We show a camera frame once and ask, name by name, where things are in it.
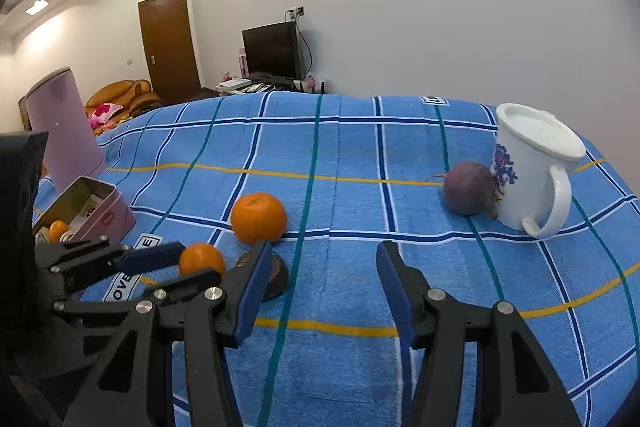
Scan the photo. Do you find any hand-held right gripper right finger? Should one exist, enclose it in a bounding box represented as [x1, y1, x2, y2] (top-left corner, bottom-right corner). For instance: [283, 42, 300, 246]
[375, 239, 583, 427]

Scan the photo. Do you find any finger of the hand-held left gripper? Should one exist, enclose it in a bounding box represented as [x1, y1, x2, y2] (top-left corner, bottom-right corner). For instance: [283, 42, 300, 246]
[35, 237, 187, 294]
[52, 269, 223, 323]

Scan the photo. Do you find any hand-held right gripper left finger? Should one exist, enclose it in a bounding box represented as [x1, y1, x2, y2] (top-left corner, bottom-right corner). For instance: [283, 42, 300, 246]
[62, 239, 276, 427]

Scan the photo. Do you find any small orange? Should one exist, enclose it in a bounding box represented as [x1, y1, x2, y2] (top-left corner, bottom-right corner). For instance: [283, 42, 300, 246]
[178, 243, 227, 278]

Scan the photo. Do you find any brown wrinkled passion fruit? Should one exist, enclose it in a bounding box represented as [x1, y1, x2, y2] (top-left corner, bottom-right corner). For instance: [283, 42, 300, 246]
[235, 254, 290, 303]

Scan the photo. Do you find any pink tin box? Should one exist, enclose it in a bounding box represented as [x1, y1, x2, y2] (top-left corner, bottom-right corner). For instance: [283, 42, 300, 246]
[32, 176, 137, 248]

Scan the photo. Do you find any large orange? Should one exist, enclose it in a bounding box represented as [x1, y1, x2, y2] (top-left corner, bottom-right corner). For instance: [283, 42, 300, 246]
[230, 192, 288, 247]

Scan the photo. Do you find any round purple fruit with stem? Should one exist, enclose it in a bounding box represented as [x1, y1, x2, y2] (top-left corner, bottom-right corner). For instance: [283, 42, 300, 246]
[442, 161, 501, 217]

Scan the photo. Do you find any printed paper leaflet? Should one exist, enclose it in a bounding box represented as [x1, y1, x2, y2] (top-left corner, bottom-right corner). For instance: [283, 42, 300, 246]
[70, 192, 108, 233]

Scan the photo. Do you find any purple electric kettle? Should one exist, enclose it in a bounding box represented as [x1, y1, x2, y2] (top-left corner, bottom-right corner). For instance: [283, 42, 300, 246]
[24, 67, 107, 190]

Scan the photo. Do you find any pink floral pillow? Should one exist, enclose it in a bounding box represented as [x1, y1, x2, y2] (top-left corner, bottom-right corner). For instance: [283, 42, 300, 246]
[90, 103, 123, 122]

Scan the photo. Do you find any brown leather sofa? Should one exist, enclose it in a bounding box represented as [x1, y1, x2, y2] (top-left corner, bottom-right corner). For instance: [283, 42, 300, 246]
[85, 79, 163, 120]

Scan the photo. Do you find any blue plaid blanket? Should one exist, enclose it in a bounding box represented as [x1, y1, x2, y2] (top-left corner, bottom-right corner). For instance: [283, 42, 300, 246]
[32, 89, 640, 427]

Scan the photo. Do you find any white floral mug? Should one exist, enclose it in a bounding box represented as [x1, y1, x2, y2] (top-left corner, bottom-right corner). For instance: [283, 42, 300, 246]
[492, 103, 587, 239]

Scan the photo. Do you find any white television stand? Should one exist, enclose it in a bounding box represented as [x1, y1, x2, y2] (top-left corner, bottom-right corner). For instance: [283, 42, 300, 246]
[215, 74, 328, 96]

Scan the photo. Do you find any brown wooden door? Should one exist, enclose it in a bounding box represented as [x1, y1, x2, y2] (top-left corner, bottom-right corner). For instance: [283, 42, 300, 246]
[137, 0, 203, 105]

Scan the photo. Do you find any black television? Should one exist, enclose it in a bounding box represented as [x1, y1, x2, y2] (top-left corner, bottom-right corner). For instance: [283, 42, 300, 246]
[241, 22, 303, 80]

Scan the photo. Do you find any black power cable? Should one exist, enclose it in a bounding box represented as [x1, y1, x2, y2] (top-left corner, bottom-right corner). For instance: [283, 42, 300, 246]
[295, 18, 314, 80]

